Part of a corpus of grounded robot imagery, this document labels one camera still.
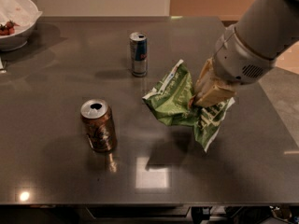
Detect brown soda can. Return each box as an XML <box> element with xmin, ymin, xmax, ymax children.
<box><xmin>80</xmin><ymin>99</ymin><xmax>117</xmax><ymax>152</ymax></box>

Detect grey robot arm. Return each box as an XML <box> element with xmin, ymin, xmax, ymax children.
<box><xmin>191</xmin><ymin>0</ymin><xmax>299</xmax><ymax>107</ymax></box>

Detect white bowl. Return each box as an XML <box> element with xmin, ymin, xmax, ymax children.
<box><xmin>0</xmin><ymin>22</ymin><xmax>36</xmax><ymax>51</ymax></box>

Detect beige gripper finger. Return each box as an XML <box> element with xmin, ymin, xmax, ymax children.
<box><xmin>193</xmin><ymin>80</ymin><xmax>236</xmax><ymax>107</ymax></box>
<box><xmin>194</xmin><ymin>59</ymin><xmax>215</xmax><ymax>99</ymax></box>

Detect white napkin in bowl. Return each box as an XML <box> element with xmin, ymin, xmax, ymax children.
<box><xmin>0</xmin><ymin>0</ymin><xmax>42</xmax><ymax>26</ymax></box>

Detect red strawberries in bowl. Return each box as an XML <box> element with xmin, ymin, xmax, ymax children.
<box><xmin>0</xmin><ymin>21</ymin><xmax>17</xmax><ymax>35</ymax></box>

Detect green jalapeno chip bag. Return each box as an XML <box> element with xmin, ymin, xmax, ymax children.
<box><xmin>142</xmin><ymin>60</ymin><xmax>235</xmax><ymax>151</ymax></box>

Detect blue silver energy drink can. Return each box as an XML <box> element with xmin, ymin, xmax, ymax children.
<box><xmin>129</xmin><ymin>32</ymin><xmax>148</xmax><ymax>77</ymax></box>

